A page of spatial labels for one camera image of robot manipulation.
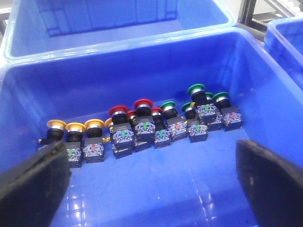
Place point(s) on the blue bin with buttons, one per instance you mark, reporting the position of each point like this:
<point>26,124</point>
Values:
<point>175,183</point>

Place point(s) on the yellow mushroom push button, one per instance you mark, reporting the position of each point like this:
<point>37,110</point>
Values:
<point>109,124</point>

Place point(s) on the green mushroom push button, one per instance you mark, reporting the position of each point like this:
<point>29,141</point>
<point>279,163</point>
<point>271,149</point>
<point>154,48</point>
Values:
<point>175,122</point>

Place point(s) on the rear left blue bin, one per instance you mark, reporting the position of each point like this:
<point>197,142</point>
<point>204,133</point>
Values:
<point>46,28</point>

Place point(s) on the empty blue plastic bin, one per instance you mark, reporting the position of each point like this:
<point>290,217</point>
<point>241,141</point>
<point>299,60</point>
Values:
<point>284,42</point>

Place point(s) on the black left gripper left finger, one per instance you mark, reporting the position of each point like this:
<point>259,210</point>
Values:
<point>32,191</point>

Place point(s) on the red mushroom push button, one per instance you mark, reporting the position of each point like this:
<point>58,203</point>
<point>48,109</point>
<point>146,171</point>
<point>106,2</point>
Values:
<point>122,132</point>

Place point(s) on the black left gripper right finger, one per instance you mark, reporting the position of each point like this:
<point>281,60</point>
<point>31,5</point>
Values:
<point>272,185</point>

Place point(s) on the steel shelf rack frame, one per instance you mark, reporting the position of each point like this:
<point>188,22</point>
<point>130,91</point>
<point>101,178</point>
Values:
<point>256,22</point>

